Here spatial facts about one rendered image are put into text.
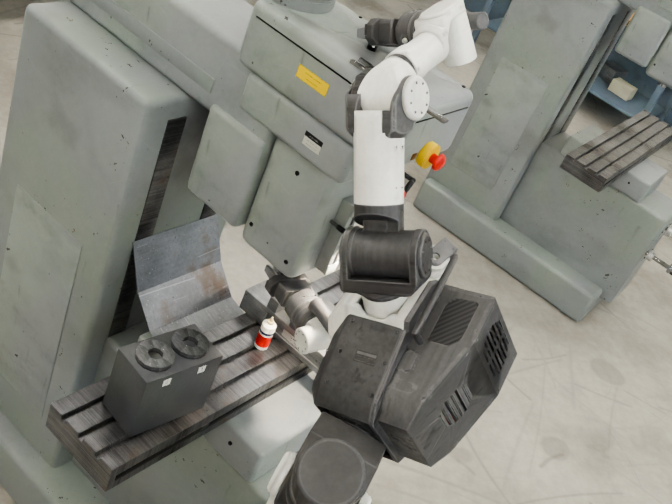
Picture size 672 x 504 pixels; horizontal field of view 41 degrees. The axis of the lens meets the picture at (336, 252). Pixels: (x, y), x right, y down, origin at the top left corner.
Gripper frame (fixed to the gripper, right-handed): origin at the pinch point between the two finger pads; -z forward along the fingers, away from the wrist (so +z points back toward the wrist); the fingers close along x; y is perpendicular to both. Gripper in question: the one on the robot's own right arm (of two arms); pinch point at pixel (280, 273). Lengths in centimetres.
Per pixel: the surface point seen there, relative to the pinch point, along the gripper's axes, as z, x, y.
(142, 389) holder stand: 20.8, 43.2, 11.8
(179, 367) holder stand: 18.3, 33.8, 9.1
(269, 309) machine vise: -7.8, -7.8, 20.7
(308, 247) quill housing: 11.1, 4.5, -18.2
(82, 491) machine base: -18, 28, 103
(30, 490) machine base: -27, 41, 109
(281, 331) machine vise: -2.2, -10.1, 24.3
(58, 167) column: -52, 42, 2
